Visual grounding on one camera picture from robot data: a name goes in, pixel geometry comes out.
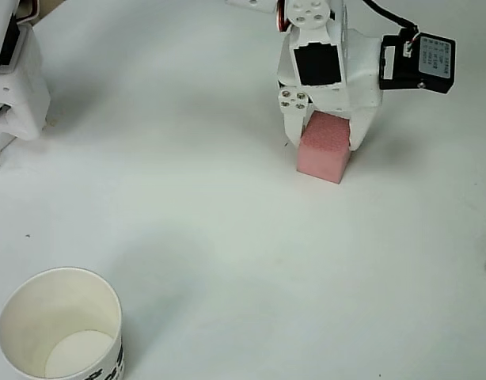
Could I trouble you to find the white paper cup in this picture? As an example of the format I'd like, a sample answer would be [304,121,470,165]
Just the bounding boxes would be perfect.
[0,267,126,380]

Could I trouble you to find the red black servo wires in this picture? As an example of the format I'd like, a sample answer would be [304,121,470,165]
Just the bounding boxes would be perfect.
[274,0,294,33]

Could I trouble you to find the pink foam cube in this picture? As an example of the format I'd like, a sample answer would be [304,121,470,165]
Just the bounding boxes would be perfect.
[296,110,352,186]

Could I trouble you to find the black camera box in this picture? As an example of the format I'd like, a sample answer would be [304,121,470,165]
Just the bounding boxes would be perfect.
[378,32,458,95]

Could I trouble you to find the black camera cable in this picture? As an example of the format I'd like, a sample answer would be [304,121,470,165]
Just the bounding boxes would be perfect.
[361,0,420,45]

